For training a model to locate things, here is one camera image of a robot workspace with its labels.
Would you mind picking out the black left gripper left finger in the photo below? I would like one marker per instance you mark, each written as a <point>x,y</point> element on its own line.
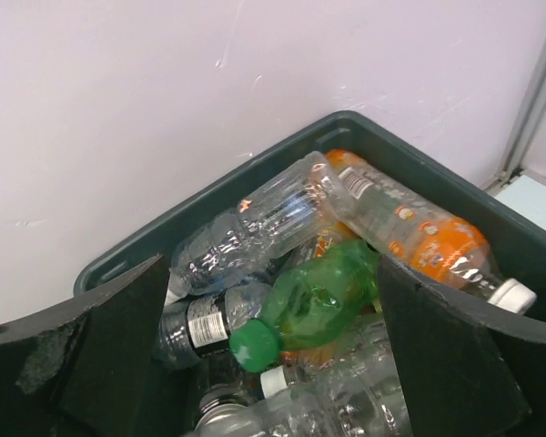
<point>79,367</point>

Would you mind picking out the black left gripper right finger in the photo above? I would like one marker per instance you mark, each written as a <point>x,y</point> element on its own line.
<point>466,367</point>

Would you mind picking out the clear bottle black cap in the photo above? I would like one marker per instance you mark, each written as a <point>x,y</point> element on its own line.
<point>190,331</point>

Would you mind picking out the clear bottle silver cap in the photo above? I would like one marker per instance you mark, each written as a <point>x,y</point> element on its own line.
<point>221,403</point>

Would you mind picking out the green bottle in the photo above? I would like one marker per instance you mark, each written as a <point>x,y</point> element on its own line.
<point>309,305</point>

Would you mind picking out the orange label bottle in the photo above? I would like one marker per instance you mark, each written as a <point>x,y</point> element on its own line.
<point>395,220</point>
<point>327,238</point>

